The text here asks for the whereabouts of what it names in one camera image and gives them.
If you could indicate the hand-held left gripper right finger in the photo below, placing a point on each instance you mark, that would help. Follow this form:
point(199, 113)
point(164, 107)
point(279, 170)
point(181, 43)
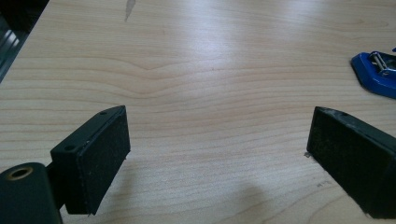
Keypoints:
point(351, 161)

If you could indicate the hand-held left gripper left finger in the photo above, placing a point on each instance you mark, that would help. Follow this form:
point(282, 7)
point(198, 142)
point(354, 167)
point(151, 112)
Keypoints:
point(93, 161)

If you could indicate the blue stapler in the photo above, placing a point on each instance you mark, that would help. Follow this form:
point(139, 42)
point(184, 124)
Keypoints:
point(369, 77)

